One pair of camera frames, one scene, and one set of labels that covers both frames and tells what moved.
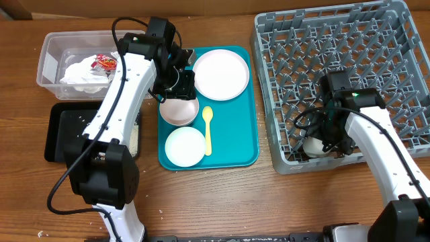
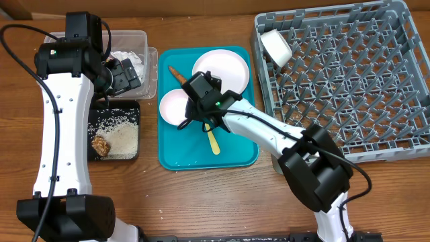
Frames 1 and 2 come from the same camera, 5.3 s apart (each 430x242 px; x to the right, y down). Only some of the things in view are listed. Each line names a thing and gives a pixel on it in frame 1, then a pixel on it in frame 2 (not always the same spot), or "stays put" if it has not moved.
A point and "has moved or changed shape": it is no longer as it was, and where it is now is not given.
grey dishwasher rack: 377,44 stays put
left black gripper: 185,91 → 126,78
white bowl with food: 179,112 stays put
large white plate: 221,74 stays put
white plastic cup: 314,147 has moved or changed shape
